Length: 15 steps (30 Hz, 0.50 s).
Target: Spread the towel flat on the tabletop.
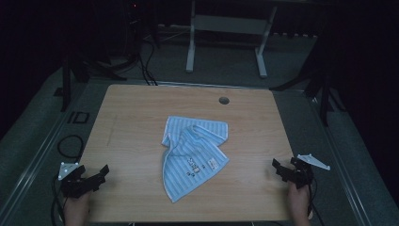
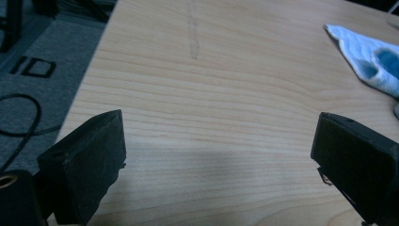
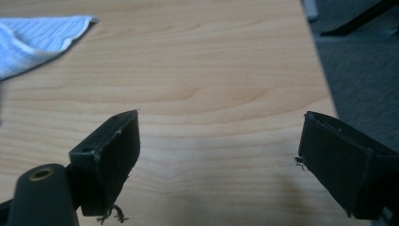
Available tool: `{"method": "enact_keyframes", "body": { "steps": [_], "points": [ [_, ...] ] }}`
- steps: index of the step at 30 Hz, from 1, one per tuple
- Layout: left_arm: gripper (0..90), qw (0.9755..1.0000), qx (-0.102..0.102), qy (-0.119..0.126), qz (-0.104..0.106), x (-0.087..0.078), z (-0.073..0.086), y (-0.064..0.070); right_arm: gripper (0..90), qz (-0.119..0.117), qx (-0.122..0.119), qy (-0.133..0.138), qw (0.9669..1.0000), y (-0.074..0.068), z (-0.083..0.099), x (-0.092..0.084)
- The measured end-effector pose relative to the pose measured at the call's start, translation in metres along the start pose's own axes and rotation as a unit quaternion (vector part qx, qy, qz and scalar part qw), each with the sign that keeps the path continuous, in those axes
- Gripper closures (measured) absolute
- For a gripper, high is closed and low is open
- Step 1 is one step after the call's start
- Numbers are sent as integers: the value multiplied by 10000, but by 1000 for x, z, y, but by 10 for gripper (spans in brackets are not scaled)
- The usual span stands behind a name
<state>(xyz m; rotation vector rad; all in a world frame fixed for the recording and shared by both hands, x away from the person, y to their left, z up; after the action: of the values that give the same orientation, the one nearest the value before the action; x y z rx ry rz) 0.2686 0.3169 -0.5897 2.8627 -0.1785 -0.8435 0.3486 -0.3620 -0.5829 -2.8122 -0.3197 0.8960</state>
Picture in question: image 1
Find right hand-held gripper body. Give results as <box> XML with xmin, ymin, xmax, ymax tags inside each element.
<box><xmin>289</xmin><ymin>153</ymin><xmax>331</xmax><ymax>189</ymax></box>

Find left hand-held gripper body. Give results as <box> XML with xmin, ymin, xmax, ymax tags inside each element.
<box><xmin>58</xmin><ymin>162</ymin><xmax>96</xmax><ymax>200</ymax></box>

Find light blue striped towel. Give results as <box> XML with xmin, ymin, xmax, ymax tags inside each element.
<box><xmin>161</xmin><ymin>115</ymin><xmax>231</xmax><ymax>203</ymax></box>

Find person's left hand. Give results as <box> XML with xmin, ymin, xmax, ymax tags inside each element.
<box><xmin>63</xmin><ymin>191</ymin><xmax>92</xmax><ymax>226</ymax></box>

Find person's right hand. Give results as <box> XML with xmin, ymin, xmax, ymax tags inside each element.
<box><xmin>287</xmin><ymin>183</ymin><xmax>312</xmax><ymax>226</ymax></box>

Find black metal stand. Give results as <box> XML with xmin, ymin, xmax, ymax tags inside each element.
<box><xmin>269</xmin><ymin>31</ymin><xmax>347</xmax><ymax>127</ymax></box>
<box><xmin>59</xmin><ymin>55</ymin><xmax>128</xmax><ymax>113</ymax></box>

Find dark equipment rack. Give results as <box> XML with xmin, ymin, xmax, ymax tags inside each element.
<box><xmin>123</xmin><ymin>0</ymin><xmax>161</xmax><ymax>50</ymax></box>

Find left hand-held gripper black cable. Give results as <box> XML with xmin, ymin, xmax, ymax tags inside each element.
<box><xmin>50</xmin><ymin>175</ymin><xmax>68</xmax><ymax>226</ymax></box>

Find hand-held gripper black cable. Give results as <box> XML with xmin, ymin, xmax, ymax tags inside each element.
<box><xmin>50</xmin><ymin>175</ymin><xmax>68</xmax><ymax>226</ymax></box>
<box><xmin>308</xmin><ymin>178</ymin><xmax>326</xmax><ymax>226</ymax></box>

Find right hand-held gripper black cable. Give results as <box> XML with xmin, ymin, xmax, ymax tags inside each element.
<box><xmin>308</xmin><ymin>178</ymin><xmax>326</xmax><ymax>226</ymax></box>

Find metal floor rail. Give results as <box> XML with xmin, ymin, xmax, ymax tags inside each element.
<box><xmin>305</xmin><ymin>90</ymin><xmax>373</xmax><ymax>226</ymax></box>
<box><xmin>0</xmin><ymin>82</ymin><xmax>104</xmax><ymax>220</ymax></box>

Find black floor cables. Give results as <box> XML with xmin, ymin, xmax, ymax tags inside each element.
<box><xmin>136</xmin><ymin>39</ymin><xmax>159</xmax><ymax>87</ymax></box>

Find white metal desk frame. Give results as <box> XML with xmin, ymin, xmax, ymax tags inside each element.
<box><xmin>185</xmin><ymin>0</ymin><xmax>279</xmax><ymax>79</ymax></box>

